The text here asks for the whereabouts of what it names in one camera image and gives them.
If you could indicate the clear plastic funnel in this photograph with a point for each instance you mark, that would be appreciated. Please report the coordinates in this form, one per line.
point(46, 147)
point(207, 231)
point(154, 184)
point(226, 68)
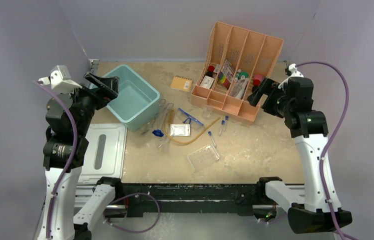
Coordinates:
point(163, 144)

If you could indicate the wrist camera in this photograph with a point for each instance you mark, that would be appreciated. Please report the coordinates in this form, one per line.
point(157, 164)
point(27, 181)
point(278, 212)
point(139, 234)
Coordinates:
point(60, 80)
point(290, 71)

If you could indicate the clear plastic well plate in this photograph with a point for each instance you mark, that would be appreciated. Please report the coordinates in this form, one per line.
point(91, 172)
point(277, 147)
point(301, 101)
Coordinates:
point(203, 157)

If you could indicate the metal crucible tongs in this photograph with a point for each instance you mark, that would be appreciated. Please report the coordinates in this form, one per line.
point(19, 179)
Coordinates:
point(162, 105)

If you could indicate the clear glass watch dish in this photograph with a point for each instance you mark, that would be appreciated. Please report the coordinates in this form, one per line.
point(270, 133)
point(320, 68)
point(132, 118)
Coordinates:
point(206, 114)

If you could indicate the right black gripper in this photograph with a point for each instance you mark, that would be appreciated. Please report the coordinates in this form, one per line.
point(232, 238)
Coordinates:
point(268, 106)

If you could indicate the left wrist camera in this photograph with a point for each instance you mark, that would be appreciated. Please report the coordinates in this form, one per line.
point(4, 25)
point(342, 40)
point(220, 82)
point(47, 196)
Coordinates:
point(60, 80)

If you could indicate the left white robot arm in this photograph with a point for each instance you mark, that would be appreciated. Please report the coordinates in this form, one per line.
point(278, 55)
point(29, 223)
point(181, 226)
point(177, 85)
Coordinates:
point(69, 115)

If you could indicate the amber rubber tube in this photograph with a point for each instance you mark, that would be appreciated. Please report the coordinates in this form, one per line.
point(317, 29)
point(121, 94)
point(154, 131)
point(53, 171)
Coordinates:
point(194, 134)

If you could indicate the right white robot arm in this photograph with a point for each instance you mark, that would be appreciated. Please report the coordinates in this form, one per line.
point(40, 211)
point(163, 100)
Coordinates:
point(319, 210)

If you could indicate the yellow spiral notepad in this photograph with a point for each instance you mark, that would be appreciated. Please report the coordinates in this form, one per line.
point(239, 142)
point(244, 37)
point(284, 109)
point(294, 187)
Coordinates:
point(181, 83)

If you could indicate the protractor ruler set pack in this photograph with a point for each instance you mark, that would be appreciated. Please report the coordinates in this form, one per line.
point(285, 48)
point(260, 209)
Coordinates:
point(239, 88)

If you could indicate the teal plastic bin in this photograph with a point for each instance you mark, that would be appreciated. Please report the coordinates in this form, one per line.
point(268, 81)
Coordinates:
point(137, 101)

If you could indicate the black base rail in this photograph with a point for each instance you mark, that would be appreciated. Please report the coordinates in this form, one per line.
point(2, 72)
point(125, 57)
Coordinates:
point(243, 199)

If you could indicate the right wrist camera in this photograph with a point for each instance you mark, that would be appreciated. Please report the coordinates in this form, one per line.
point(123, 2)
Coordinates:
point(290, 71)

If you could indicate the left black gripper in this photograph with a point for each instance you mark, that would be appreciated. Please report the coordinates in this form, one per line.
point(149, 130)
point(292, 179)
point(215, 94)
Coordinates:
point(103, 95)

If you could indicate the peach plastic desk organizer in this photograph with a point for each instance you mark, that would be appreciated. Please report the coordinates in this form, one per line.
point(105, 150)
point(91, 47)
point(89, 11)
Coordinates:
point(233, 53)

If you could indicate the white bin lid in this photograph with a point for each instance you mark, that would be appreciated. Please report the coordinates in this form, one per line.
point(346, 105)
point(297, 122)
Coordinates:
point(105, 153)

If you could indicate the white zip pouch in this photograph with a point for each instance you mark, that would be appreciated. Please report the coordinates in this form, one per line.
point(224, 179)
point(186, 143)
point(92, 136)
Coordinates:
point(179, 130)

